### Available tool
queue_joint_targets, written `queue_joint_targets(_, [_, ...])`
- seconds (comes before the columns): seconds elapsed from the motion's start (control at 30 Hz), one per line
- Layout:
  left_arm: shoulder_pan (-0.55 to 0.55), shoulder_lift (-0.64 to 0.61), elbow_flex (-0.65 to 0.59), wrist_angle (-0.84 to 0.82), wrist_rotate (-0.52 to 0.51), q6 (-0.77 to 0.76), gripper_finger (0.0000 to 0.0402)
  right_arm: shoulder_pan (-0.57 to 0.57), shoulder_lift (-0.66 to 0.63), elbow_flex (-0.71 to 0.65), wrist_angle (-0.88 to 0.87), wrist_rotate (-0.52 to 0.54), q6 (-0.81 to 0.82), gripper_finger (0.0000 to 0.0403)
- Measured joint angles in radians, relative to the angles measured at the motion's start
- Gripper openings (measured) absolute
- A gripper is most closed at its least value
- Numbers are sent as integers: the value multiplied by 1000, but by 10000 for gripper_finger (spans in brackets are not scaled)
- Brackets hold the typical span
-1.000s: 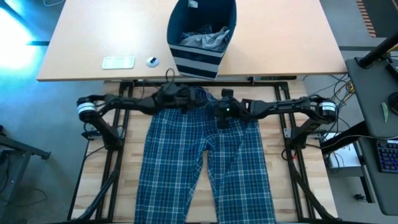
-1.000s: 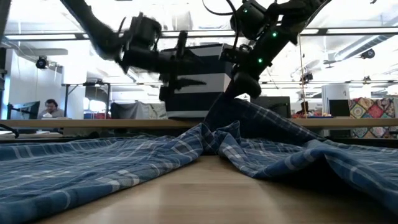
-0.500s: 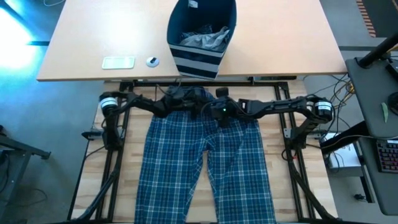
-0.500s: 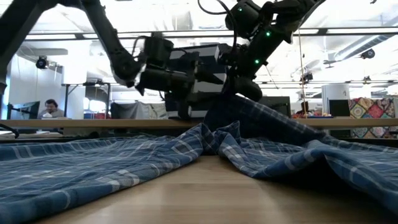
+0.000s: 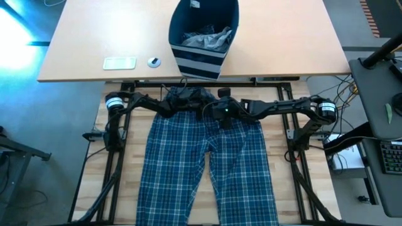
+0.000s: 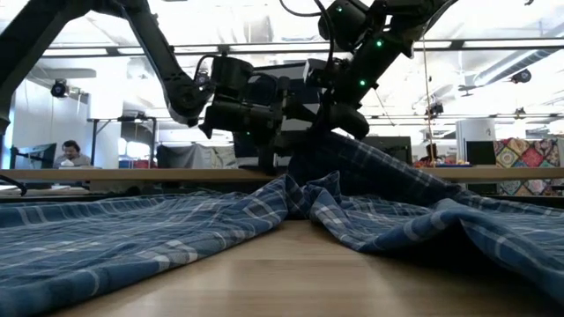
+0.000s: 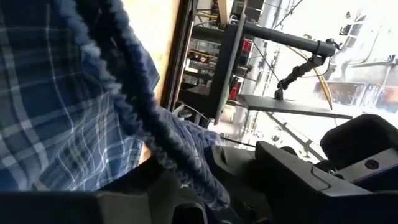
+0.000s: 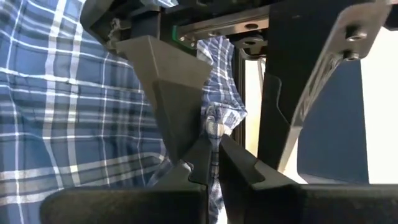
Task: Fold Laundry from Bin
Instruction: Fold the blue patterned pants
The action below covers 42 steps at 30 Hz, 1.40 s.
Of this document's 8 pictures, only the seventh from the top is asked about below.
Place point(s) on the black flexible gooseneck mount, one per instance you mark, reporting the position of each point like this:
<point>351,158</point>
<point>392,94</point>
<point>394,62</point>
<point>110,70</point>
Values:
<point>298,71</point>

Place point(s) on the blue plaid pants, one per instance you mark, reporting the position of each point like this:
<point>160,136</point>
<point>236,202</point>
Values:
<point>62,109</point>

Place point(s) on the dark flat panel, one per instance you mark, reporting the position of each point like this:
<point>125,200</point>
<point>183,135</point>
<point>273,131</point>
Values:
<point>289,107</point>

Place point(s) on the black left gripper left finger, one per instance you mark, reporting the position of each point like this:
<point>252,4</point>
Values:
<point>77,208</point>

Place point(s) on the dark grey side desk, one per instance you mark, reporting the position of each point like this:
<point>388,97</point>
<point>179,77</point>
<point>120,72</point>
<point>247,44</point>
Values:
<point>228,62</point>

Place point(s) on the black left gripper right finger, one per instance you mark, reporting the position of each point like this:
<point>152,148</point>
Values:
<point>295,186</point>

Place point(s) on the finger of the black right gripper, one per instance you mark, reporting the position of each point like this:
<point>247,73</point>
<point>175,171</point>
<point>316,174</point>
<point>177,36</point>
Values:
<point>233,174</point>

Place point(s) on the black round pole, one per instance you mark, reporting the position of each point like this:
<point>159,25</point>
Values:
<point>286,39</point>

